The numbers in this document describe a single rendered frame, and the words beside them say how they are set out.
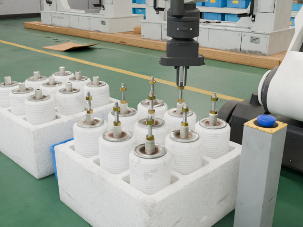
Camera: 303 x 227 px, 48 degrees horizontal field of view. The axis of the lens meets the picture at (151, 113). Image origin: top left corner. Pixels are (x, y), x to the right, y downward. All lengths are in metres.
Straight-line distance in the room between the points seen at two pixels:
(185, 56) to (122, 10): 3.32
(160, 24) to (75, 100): 2.39
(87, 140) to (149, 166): 0.24
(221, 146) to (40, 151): 0.58
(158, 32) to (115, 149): 2.79
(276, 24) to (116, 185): 2.37
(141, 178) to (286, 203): 0.51
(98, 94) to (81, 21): 3.33
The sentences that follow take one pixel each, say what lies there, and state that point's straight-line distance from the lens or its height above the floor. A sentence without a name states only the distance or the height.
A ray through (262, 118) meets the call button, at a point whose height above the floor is 0.33.
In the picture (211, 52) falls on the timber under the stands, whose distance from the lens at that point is 3.06.
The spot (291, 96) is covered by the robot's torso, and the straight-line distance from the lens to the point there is 0.99.
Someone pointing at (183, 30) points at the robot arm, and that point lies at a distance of 0.91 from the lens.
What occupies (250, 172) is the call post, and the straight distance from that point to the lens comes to 0.82.
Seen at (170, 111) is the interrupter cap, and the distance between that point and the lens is 1.01.
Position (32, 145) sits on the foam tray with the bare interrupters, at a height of 0.13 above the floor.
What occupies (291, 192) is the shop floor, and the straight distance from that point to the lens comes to 1.17.
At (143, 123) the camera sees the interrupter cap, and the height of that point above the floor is 0.25.
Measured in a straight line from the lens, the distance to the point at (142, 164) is 0.74.
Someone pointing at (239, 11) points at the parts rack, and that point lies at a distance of 6.03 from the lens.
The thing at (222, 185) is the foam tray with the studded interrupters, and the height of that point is 0.11.
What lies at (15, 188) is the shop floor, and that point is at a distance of 1.19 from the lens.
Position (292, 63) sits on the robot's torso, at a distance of 1.04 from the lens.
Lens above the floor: 0.60
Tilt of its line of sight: 21 degrees down
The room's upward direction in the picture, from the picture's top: straight up
